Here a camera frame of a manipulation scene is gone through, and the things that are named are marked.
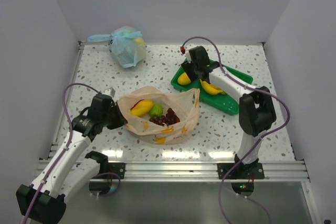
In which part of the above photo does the yellow banana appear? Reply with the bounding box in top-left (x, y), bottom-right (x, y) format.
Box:
top-left (200, 80), bottom-right (226, 95)

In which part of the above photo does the orange banana-print plastic bag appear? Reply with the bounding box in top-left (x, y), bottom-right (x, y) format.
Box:
top-left (117, 86), bottom-right (200, 145)

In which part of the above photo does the dark red grape bunch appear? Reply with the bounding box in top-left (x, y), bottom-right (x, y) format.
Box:
top-left (149, 108), bottom-right (181, 126)

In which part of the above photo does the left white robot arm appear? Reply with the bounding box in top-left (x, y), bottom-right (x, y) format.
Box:
top-left (16, 93), bottom-right (126, 223)

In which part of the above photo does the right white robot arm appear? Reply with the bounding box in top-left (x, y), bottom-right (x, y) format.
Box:
top-left (180, 46), bottom-right (276, 170)

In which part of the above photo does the green lime fruit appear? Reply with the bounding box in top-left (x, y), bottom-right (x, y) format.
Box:
top-left (149, 104), bottom-right (163, 118)

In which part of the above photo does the blue tied plastic bag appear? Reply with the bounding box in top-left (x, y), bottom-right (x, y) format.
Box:
top-left (88, 26), bottom-right (147, 68)

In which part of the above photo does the red yellow mango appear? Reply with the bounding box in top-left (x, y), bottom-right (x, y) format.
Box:
top-left (130, 99), bottom-right (154, 117)

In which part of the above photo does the green plastic tray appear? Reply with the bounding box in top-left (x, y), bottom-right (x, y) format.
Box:
top-left (171, 67), bottom-right (239, 115)

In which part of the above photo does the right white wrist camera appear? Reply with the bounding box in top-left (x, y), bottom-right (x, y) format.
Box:
top-left (180, 46), bottom-right (190, 56)

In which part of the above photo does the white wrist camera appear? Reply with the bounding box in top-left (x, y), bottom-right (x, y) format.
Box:
top-left (101, 87), bottom-right (116, 98)
top-left (180, 46), bottom-right (190, 56)

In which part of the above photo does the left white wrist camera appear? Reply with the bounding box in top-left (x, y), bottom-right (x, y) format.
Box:
top-left (101, 87), bottom-right (116, 98)

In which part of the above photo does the aluminium frame rail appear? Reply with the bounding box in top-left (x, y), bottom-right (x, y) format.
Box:
top-left (35, 159), bottom-right (310, 183)

